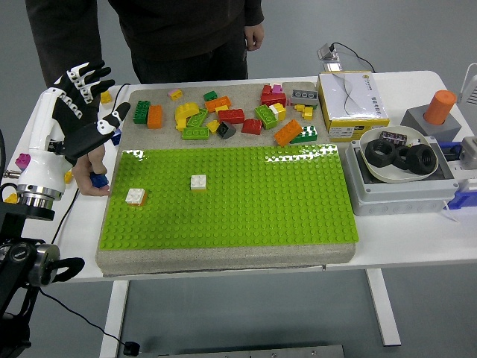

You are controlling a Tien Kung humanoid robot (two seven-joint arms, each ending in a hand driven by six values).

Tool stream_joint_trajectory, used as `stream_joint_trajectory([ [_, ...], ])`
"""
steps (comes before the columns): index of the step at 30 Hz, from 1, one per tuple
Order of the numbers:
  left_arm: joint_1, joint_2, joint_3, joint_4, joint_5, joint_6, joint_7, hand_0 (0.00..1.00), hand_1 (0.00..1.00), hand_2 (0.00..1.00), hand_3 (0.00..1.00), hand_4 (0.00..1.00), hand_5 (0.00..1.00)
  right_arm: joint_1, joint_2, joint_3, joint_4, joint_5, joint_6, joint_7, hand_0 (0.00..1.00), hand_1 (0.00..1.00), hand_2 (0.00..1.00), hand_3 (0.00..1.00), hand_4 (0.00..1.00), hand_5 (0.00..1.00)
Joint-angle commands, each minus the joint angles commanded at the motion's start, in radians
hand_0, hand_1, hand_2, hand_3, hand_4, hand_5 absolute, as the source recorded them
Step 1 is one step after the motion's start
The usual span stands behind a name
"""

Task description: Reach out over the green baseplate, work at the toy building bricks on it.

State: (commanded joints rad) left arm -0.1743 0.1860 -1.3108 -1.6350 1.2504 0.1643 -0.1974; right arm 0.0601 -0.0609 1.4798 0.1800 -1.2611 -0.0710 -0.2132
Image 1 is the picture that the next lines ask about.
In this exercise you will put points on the person's right hand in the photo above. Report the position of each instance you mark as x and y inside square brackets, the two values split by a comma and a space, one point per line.
[83, 175]

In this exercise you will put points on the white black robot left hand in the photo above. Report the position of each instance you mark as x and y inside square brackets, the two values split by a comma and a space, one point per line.
[41, 149]

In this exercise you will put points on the person's left hand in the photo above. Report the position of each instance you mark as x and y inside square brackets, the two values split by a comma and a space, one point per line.
[254, 37]

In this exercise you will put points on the white orange brick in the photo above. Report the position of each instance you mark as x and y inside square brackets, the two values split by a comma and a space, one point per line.
[135, 195]
[198, 182]

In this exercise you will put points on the red yellow brick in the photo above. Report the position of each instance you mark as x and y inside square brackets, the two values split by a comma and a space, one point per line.
[106, 97]

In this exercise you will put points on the green studded baseplate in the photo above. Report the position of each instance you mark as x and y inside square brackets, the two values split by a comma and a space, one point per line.
[261, 209]

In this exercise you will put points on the person's left forearm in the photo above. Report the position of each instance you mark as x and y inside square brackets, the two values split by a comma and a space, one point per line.
[253, 13]

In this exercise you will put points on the person's right forearm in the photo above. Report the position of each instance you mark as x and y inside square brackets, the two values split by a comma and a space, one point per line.
[63, 44]

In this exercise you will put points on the brown pink blue brick stack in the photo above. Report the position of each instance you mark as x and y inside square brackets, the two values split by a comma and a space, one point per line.
[116, 138]

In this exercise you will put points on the red brick stack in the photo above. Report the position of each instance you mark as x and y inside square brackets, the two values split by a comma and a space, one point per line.
[273, 98]

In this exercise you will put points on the person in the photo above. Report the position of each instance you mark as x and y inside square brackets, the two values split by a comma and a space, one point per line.
[186, 30]

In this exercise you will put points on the small dark green brick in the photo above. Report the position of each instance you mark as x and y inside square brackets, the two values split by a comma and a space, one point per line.
[210, 96]

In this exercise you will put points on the silver floor socket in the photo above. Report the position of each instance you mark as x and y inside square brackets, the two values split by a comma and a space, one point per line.
[327, 52]

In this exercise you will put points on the long orange brick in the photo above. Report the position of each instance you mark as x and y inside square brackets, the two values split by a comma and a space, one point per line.
[287, 133]
[218, 103]

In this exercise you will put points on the white yellow brick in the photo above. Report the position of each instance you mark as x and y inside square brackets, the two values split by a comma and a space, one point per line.
[278, 111]

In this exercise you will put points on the flat yellow brick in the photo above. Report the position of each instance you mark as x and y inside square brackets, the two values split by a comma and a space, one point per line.
[221, 109]

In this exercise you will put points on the long red brick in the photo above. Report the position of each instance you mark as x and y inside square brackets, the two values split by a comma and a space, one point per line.
[232, 116]

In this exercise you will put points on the yellow stepped brick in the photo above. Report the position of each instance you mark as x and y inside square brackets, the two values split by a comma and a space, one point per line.
[306, 113]

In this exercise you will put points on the dark grey slope brick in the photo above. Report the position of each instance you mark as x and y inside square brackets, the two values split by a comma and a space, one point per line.
[226, 130]

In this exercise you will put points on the small pink yellow brick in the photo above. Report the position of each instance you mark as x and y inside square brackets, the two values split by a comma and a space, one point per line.
[174, 94]

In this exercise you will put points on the yellow arch brick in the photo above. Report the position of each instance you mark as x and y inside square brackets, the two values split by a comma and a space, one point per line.
[186, 110]

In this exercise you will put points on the dark green white-studded brick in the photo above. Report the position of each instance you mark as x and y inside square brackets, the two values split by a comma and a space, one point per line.
[307, 136]

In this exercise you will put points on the long lime green brick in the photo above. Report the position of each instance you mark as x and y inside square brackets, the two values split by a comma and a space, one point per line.
[195, 133]

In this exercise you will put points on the white yellow cardboard box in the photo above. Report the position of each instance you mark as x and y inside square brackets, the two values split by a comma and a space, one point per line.
[351, 97]

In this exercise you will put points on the white table leg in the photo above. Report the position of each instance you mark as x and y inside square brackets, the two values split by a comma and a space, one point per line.
[113, 317]
[384, 309]

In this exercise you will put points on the grey-brown foam mat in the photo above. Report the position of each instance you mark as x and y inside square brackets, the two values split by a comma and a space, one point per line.
[223, 263]

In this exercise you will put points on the dark patterned packet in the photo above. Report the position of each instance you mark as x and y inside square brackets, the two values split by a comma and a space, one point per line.
[394, 137]

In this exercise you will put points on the large black nut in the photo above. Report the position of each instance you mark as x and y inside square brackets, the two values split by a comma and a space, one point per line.
[388, 158]
[412, 164]

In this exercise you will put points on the grey block holder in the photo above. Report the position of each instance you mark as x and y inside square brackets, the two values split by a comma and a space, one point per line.
[414, 121]

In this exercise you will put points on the white bowl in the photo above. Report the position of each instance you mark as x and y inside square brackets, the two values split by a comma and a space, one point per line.
[386, 175]

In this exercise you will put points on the small black nut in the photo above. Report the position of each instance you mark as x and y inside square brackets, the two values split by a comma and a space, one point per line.
[400, 161]

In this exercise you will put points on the small white label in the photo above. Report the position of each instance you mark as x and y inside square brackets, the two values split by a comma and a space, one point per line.
[415, 142]

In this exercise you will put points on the orange cylinder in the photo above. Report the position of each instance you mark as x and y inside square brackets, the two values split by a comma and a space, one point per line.
[439, 106]

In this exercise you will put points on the grey junction box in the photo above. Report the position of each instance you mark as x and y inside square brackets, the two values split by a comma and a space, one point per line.
[395, 203]

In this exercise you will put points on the white chair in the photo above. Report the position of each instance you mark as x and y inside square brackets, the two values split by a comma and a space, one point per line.
[471, 89]

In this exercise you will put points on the blue black clamp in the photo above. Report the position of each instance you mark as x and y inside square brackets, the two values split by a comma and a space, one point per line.
[449, 148]

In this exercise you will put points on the grey connector block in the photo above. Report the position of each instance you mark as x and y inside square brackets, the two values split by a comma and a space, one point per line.
[469, 154]

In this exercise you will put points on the blue plastic part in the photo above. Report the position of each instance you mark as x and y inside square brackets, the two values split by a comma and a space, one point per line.
[464, 197]

